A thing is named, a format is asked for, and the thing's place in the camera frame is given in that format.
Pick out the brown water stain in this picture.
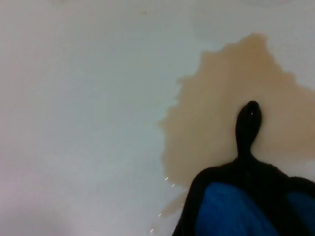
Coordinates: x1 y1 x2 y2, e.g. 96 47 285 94
158 31 315 214

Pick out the blue rag with black trim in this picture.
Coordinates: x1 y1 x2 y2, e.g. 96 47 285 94
172 100 315 236

